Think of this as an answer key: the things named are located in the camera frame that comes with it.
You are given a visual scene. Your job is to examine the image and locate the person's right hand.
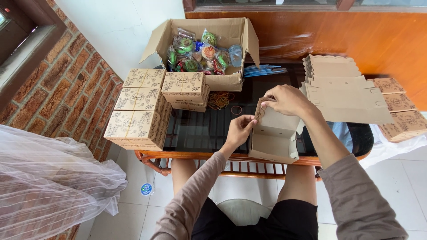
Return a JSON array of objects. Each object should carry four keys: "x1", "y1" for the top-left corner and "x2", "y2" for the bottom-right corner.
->
[{"x1": 261, "y1": 84, "x2": 315, "y2": 117}]

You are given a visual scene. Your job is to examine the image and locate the person's left hand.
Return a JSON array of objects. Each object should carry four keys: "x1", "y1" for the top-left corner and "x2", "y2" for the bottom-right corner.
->
[{"x1": 226, "y1": 115, "x2": 258, "y2": 150}]

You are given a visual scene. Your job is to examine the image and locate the kraft paper box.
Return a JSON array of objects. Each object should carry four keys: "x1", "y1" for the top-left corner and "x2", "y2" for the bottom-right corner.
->
[{"x1": 248, "y1": 97, "x2": 305, "y2": 165}]

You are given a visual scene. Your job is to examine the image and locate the glass-topped wooden table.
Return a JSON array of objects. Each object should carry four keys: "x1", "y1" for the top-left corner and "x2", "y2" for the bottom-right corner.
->
[{"x1": 134, "y1": 63, "x2": 374, "y2": 181}]

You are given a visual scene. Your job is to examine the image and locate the heap of rubber bands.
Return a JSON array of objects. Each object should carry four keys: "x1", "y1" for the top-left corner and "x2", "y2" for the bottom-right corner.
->
[{"x1": 207, "y1": 91, "x2": 235, "y2": 111}]

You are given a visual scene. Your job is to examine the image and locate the bundle of blue straws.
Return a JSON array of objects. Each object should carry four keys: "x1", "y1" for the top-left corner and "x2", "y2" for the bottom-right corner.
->
[{"x1": 243, "y1": 64, "x2": 288, "y2": 78}]

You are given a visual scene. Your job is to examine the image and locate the closed printed kraft box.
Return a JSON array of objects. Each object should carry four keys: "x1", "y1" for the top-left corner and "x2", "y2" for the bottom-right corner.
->
[
  {"x1": 161, "y1": 71, "x2": 210, "y2": 103},
  {"x1": 114, "y1": 87, "x2": 173, "y2": 112},
  {"x1": 104, "y1": 110, "x2": 173, "y2": 151},
  {"x1": 122, "y1": 68, "x2": 167, "y2": 89},
  {"x1": 170, "y1": 85, "x2": 210, "y2": 113}
]

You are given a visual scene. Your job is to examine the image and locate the stack of flat box blanks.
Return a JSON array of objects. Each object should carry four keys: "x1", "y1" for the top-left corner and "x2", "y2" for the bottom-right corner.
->
[{"x1": 299, "y1": 54, "x2": 395, "y2": 126}]

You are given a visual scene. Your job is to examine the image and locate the clear plastic water cup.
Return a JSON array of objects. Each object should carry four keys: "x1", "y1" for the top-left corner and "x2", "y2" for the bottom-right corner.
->
[{"x1": 228, "y1": 44, "x2": 244, "y2": 68}]

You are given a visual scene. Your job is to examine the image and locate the person's left leg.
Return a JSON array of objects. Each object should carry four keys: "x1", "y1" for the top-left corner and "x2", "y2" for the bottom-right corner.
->
[{"x1": 170, "y1": 158, "x2": 201, "y2": 204}]

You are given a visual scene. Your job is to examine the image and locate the person's leg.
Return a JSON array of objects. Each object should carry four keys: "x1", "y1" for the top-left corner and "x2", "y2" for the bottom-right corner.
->
[
  {"x1": 170, "y1": 158, "x2": 201, "y2": 204},
  {"x1": 276, "y1": 164, "x2": 318, "y2": 206}
]

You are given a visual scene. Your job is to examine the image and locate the person's right leg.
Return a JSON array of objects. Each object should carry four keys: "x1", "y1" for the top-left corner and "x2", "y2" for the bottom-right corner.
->
[{"x1": 276, "y1": 164, "x2": 318, "y2": 206}]

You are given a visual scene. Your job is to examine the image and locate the white plastic stool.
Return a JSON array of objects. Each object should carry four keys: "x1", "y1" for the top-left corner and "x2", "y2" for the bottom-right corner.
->
[{"x1": 216, "y1": 199, "x2": 273, "y2": 227}]

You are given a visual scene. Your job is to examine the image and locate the heap of wrapped snack packets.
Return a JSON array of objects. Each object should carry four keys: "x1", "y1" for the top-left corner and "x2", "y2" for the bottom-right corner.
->
[{"x1": 166, "y1": 28, "x2": 232, "y2": 76}]

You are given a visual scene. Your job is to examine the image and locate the large brown cardboard carton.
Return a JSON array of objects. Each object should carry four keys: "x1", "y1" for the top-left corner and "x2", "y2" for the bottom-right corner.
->
[{"x1": 139, "y1": 17, "x2": 260, "y2": 92}]

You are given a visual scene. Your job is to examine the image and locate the person's black shorts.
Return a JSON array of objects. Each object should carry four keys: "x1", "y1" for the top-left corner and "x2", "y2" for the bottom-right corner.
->
[{"x1": 190, "y1": 196, "x2": 319, "y2": 240}]

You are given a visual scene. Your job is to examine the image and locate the white plastic bag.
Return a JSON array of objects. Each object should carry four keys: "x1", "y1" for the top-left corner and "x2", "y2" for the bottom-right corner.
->
[{"x1": 358, "y1": 123, "x2": 427, "y2": 169}]

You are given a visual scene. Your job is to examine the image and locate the sealed water cup blue lid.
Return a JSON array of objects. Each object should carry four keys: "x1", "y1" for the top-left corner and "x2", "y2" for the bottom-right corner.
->
[{"x1": 140, "y1": 182, "x2": 154, "y2": 197}]

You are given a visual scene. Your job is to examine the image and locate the white tulle net fabric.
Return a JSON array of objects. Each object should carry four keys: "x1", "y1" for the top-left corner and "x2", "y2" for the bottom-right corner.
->
[{"x1": 0, "y1": 125, "x2": 129, "y2": 240}]

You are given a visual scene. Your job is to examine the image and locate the dark wooden window frame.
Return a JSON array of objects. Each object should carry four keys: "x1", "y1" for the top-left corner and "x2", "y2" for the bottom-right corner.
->
[{"x1": 0, "y1": 0, "x2": 67, "y2": 112}]

